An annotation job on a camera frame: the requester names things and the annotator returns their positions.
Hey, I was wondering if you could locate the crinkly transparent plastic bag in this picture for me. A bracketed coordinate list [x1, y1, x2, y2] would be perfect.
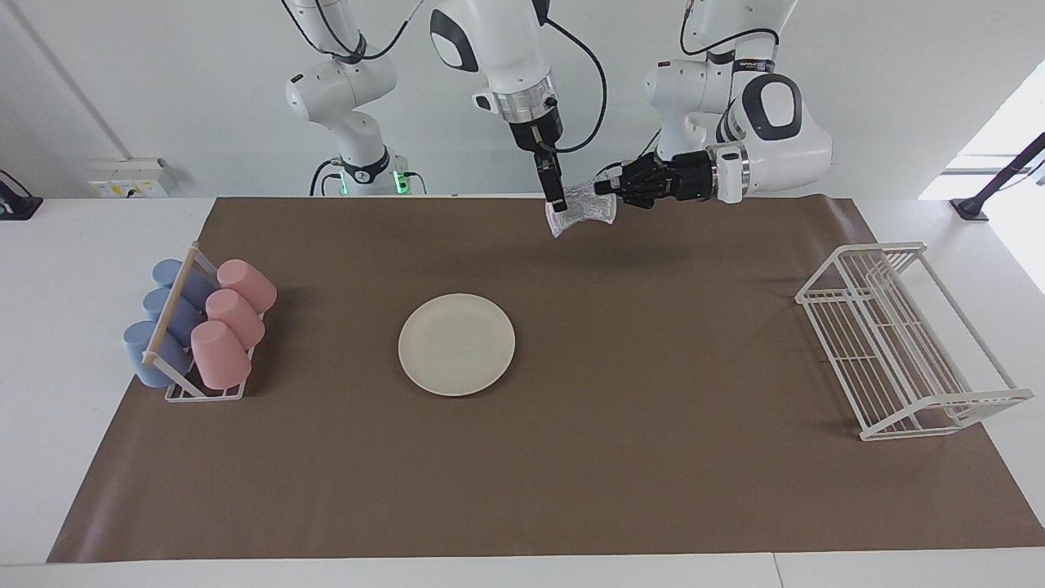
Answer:
[545, 181, 619, 239]

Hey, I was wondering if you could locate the cream round plate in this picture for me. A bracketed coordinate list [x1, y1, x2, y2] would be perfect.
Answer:
[398, 293, 516, 398]

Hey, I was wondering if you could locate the brown table mat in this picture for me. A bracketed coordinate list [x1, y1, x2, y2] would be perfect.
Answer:
[47, 196, 1045, 564]

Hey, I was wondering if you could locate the pink plastic cup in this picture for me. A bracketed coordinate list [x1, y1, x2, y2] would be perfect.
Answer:
[190, 320, 252, 390]
[216, 259, 278, 314]
[205, 289, 266, 348]

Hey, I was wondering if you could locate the black angled stand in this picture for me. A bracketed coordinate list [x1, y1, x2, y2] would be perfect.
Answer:
[951, 132, 1045, 221]

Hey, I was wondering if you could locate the blue plastic cup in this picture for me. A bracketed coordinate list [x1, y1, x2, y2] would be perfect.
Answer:
[143, 287, 205, 344]
[152, 259, 217, 310]
[122, 320, 195, 388]

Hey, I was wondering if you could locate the white power outlet box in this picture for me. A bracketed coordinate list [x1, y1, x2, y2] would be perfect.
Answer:
[88, 158, 174, 198]

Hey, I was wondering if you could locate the black table clamp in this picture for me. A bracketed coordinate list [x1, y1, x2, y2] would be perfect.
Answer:
[0, 169, 43, 221]

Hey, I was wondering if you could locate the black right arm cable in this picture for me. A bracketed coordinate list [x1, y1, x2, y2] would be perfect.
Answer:
[282, 0, 609, 154]

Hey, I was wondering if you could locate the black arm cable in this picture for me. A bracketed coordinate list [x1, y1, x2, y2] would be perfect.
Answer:
[282, 0, 609, 154]
[680, 0, 778, 60]

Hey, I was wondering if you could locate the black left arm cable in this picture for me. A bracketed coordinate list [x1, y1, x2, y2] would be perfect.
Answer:
[680, 0, 778, 60]

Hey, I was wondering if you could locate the white wire dish rack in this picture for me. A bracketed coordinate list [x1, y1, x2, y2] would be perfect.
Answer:
[795, 242, 1034, 442]

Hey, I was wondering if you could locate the white cup rack wooden handle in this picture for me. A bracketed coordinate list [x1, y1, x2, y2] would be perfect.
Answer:
[141, 241, 266, 403]

